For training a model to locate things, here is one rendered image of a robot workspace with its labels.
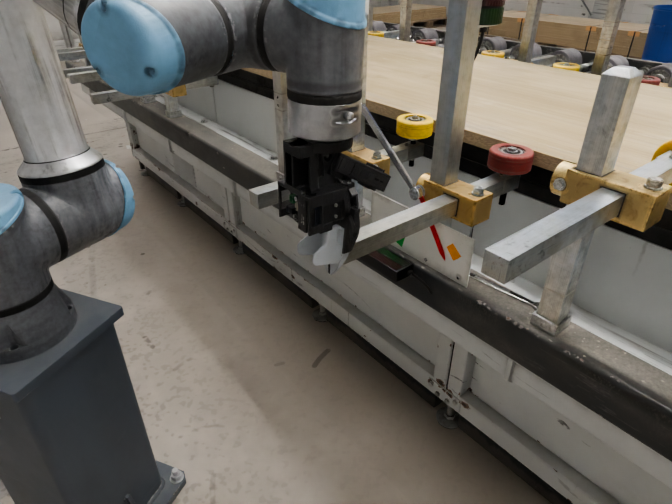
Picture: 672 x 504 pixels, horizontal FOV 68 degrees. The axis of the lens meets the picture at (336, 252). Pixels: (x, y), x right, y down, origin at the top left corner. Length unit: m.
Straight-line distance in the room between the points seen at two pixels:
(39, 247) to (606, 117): 0.90
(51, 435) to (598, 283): 1.06
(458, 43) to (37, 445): 1.01
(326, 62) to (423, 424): 1.23
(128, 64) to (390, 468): 1.24
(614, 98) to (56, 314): 0.96
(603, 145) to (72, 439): 1.05
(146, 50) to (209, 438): 1.25
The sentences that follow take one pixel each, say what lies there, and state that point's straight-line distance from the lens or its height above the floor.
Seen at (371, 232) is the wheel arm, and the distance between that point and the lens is 0.75.
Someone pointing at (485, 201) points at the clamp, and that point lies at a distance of 0.88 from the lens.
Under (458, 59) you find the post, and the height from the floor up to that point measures 1.08.
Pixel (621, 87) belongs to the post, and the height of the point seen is 1.08.
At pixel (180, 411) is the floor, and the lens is 1.68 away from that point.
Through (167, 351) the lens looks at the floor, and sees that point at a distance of 1.90.
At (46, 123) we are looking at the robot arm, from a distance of 1.02.
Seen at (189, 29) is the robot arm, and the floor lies 1.16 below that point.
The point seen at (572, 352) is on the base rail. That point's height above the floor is 0.70.
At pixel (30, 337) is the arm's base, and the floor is 0.64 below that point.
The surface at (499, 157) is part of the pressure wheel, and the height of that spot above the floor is 0.90.
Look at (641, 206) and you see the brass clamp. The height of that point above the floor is 0.95.
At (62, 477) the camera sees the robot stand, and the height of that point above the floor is 0.34.
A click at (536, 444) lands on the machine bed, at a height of 0.17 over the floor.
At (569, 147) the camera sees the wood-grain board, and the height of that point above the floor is 0.90.
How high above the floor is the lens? 1.23
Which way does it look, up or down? 32 degrees down
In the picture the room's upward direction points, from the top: straight up
